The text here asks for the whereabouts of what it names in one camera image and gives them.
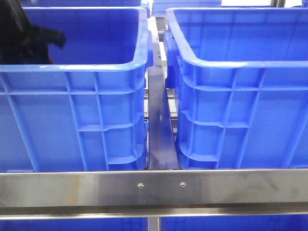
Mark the blue crate rear right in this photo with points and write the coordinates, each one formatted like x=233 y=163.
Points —
x=160 y=6

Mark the steel centre divider bar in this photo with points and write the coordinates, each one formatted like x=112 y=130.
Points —
x=162 y=151

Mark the large blue crate right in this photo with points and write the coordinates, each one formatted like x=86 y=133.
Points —
x=240 y=77

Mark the blue crate rear left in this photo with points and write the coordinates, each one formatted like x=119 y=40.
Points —
x=87 y=3

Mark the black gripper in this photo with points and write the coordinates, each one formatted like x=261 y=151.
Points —
x=22 y=42

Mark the blue crate lower right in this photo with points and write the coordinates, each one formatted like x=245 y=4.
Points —
x=236 y=223

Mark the blue crate lower left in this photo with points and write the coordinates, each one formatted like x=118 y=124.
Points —
x=95 y=224

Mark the large blue crate left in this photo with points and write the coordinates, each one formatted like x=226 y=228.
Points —
x=85 y=112

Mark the large blue crate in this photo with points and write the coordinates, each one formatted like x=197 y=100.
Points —
x=240 y=77
x=85 y=112

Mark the stainless steel front rail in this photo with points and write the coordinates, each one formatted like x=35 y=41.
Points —
x=153 y=193

